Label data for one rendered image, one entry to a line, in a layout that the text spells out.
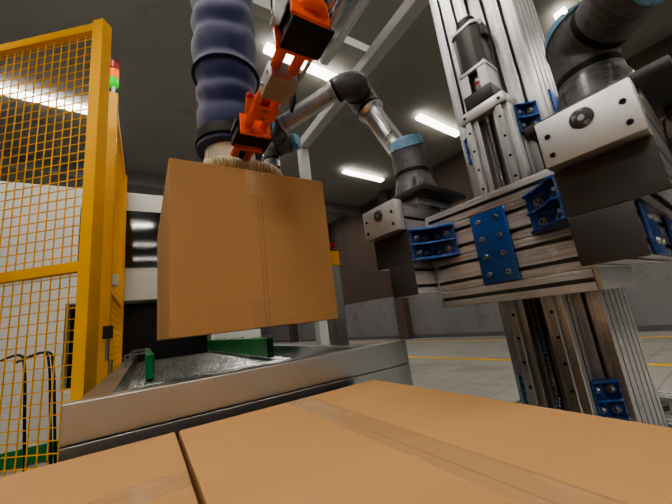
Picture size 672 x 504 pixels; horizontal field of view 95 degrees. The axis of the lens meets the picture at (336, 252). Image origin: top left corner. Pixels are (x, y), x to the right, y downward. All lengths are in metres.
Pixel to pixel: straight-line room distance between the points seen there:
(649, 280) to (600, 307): 5.26
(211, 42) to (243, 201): 0.68
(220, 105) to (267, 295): 0.68
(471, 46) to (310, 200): 0.69
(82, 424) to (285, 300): 0.41
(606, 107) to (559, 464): 0.53
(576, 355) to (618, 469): 0.59
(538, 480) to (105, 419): 0.58
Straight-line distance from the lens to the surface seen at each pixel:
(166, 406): 0.65
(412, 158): 1.08
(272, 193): 0.84
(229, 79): 1.24
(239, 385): 0.67
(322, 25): 0.67
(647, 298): 6.26
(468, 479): 0.33
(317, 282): 0.82
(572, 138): 0.69
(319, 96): 1.37
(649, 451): 0.41
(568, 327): 0.93
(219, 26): 1.38
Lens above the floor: 0.69
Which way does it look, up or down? 12 degrees up
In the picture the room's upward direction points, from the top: 7 degrees counter-clockwise
